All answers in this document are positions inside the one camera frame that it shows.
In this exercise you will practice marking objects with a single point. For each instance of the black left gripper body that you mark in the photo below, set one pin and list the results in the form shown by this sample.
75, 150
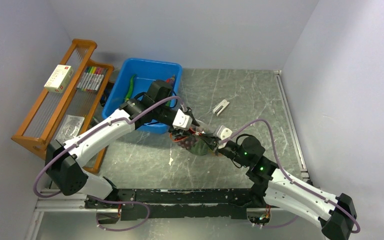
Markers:
163, 113

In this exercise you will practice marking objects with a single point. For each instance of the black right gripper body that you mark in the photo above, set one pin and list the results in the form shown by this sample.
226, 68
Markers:
231, 152

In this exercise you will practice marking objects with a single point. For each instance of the clear zip top bag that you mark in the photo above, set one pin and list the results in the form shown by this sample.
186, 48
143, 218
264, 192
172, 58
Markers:
200, 148

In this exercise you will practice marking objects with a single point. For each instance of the dark toy grape bunch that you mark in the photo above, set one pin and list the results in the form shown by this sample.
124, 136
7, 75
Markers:
187, 142

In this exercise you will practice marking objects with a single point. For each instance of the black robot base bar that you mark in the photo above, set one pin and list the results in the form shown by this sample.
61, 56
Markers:
128, 204

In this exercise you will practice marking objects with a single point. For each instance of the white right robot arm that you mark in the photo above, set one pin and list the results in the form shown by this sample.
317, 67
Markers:
334, 215

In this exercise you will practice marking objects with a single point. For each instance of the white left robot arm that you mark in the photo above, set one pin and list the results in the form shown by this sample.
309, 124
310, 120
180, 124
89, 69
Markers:
65, 161

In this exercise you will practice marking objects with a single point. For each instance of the purple toy eggplant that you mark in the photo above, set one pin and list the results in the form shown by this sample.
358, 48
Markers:
171, 80

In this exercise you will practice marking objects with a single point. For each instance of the blue plastic bin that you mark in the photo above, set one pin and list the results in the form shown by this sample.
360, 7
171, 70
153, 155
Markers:
147, 71

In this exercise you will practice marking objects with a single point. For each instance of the long green toy bean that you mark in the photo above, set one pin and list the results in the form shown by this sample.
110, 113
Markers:
130, 88

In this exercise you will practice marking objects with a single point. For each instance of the white stapler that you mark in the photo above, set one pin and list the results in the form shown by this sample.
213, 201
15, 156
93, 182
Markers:
219, 108

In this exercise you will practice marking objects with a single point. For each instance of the coloured marker set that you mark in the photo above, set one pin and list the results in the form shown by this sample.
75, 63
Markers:
91, 79

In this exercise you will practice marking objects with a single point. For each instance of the wooden shelf rack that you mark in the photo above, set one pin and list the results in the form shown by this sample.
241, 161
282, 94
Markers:
47, 114

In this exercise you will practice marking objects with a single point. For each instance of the clear packaged item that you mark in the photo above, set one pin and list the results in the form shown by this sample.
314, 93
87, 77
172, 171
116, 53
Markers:
69, 128

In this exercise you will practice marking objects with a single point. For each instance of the white cardboard box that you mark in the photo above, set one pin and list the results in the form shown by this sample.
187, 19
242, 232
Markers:
59, 79

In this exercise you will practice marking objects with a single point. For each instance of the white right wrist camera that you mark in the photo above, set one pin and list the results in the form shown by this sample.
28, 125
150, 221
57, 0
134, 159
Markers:
223, 132

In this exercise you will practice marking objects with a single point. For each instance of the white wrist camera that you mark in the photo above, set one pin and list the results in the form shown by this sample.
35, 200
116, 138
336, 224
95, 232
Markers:
182, 121
223, 132

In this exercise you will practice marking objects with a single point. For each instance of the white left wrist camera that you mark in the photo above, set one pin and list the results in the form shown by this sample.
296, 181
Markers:
182, 121

